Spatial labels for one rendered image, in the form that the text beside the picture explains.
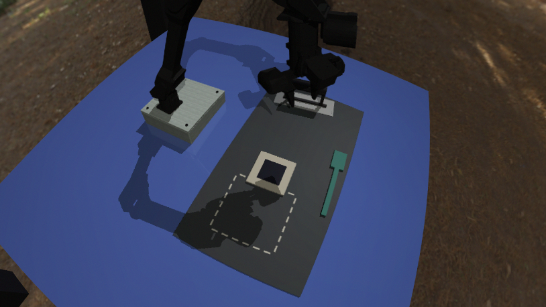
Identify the beige square tile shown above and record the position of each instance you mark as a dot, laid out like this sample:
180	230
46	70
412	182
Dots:
271	173

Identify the green trowel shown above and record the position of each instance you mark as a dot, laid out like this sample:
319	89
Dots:
338	163

